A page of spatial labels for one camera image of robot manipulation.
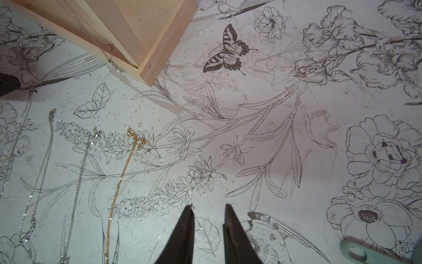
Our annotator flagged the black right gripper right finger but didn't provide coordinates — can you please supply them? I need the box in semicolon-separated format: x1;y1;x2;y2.
223;204;262;264

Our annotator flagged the thin silver necklace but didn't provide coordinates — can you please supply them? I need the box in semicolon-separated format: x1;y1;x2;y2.
60;0;124;73

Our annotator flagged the teal plastic paddle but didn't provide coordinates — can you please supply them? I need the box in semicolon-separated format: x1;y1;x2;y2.
340;239;422;264

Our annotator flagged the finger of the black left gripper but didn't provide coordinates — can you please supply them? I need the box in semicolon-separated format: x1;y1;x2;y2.
0;73;21;97

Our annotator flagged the wooden jewelry display stand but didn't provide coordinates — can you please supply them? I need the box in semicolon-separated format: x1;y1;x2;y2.
6;0;196;87

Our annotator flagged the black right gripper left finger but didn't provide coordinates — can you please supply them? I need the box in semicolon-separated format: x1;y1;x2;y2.
155;205;195;264

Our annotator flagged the gold chain necklace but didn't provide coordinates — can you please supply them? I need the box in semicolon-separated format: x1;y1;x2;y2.
104;127;146;264

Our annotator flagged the silver chain necklace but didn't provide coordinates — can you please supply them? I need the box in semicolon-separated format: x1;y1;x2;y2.
57;128;101;264
18;108;57;243

